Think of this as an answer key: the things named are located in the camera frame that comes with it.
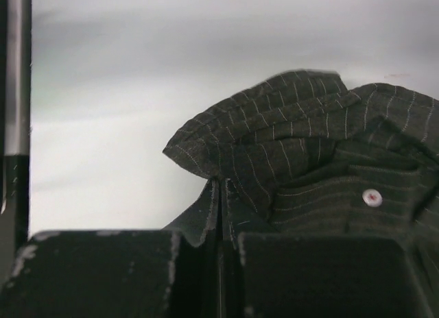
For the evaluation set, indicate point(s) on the dark striped long sleeve shirt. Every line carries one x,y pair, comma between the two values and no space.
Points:
310,156

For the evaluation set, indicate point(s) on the right aluminium corner post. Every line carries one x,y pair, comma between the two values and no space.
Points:
18,74

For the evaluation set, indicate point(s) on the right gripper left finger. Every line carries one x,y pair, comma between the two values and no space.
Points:
120,273

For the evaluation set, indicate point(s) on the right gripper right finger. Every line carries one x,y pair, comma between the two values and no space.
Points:
268,274

